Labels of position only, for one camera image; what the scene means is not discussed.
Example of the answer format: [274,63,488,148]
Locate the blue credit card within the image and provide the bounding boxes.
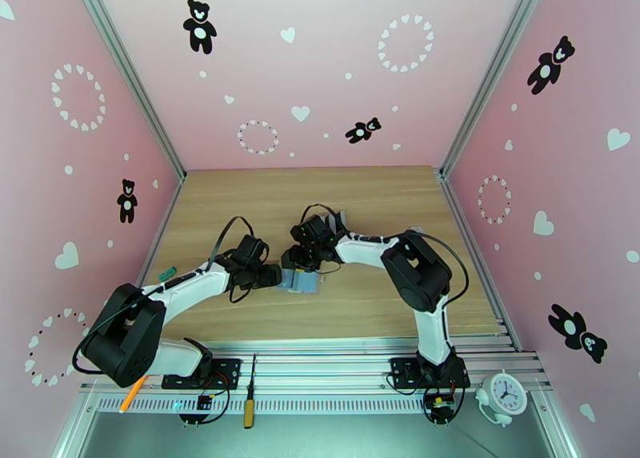
[292,270,321,294]

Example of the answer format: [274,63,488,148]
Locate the clear acrylic card stand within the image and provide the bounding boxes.
[325,210,350,235]

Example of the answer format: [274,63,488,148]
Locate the orange pencil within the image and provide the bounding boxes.
[118,376,149,414]

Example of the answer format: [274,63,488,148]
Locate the white alarm clock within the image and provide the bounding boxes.
[474,371,529,427]

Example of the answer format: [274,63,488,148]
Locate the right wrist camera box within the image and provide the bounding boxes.
[298,215,331,240]

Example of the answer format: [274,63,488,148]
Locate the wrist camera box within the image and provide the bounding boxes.
[234,235,269,267]
[298,215,331,240]

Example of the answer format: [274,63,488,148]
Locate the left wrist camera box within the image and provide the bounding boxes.
[234,235,269,267]

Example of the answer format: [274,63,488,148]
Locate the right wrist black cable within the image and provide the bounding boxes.
[298,203,351,238]

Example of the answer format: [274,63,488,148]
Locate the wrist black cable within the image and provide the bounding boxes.
[207,216,256,272]
[298,203,351,238]

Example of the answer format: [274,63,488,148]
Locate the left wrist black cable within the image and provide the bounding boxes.
[207,216,256,272]

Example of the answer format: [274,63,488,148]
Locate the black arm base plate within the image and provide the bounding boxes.
[161,357,242,392]
[390,356,472,392]

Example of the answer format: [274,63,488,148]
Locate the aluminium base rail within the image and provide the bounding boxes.
[78,339,554,395]

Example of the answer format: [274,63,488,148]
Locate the aluminium side rail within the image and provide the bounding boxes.
[438,168,523,355]
[132,171,187,287]

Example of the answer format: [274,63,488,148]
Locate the yellow handled screwdriver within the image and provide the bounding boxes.
[243,352,258,430]

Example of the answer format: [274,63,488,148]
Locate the perforated metal cable duct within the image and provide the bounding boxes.
[92,393,543,416]

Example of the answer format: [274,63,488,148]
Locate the aluminium frame post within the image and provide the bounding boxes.
[67,0,187,185]
[438,0,554,180]

